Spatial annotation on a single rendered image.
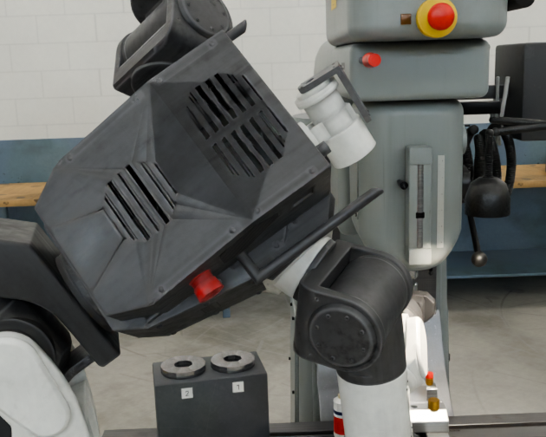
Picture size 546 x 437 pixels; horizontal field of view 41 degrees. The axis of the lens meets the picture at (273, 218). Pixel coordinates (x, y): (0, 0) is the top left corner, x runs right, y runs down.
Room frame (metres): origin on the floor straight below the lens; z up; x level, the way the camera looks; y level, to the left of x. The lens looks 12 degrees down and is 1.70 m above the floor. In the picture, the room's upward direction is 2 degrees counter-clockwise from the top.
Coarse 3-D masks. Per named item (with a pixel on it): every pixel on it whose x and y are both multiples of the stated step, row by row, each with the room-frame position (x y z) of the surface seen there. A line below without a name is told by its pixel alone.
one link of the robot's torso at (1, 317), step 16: (0, 304) 0.83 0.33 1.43; (16, 304) 0.84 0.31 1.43; (32, 304) 0.86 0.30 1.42; (0, 320) 0.82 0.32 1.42; (16, 320) 0.82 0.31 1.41; (32, 320) 0.84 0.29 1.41; (48, 320) 0.87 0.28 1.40; (32, 336) 0.83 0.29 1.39; (48, 336) 0.83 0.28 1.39; (64, 336) 0.88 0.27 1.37; (48, 352) 0.83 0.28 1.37; (64, 352) 0.85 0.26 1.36; (64, 368) 0.87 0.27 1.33
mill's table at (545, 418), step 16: (448, 416) 1.50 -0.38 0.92; (464, 416) 1.50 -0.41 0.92; (480, 416) 1.49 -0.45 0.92; (496, 416) 1.49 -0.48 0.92; (512, 416) 1.49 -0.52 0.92; (528, 416) 1.49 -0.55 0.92; (544, 416) 1.48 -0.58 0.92; (112, 432) 1.48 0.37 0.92; (128, 432) 1.48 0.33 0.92; (144, 432) 1.48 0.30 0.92; (272, 432) 1.46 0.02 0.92; (288, 432) 1.46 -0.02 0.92; (304, 432) 1.46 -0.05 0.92; (320, 432) 1.46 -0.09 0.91; (448, 432) 1.43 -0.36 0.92; (464, 432) 1.43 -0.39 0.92; (480, 432) 1.43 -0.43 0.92; (496, 432) 1.42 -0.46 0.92; (512, 432) 1.42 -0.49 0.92; (528, 432) 1.42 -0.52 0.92; (544, 432) 1.42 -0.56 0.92
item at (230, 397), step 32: (224, 352) 1.43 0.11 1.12; (256, 352) 1.45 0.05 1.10; (160, 384) 1.31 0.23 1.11; (192, 384) 1.32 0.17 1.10; (224, 384) 1.33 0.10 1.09; (256, 384) 1.34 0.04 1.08; (160, 416) 1.30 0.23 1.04; (192, 416) 1.32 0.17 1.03; (224, 416) 1.33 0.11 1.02; (256, 416) 1.34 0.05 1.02
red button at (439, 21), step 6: (432, 6) 1.13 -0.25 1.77; (438, 6) 1.12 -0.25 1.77; (444, 6) 1.12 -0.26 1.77; (450, 6) 1.12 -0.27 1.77; (432, 12) 1.12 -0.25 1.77; (438, 12) 1.12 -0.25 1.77; (444, 12) 1.12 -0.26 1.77; (450, 12) 1.12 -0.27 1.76; (432, 18) 1.12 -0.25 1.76; (438, 18) 1.12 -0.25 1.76; (444, 18) 1.12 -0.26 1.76; (450, 18) 1.12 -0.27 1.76; (432, 24) 1.12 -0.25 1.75; (438, 24) 1.12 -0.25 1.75; (444, 24) 1.12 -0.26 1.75; (450, 24) 1.12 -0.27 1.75
